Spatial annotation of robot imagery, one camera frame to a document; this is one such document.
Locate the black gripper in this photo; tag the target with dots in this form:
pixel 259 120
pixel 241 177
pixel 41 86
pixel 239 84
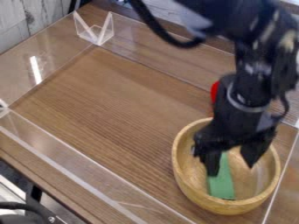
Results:
pixel 232 128

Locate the green rectangular block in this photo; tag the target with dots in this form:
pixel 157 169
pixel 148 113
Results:
pixel 220 184

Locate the brown wooden bowl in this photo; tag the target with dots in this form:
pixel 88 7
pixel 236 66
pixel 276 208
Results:
pixel 253 183

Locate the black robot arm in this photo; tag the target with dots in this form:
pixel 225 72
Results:
pixel 264 33

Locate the red knitted strawberry toy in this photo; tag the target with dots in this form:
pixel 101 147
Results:
pixel 213 90

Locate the clear acrylic tray wall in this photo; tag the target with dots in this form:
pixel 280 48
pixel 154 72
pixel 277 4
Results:
pixel 82 184

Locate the black table clamp mount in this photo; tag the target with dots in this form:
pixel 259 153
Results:
pixel 38 210

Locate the clear acrylic corner bracket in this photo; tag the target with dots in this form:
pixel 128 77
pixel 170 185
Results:
pixel 97 35

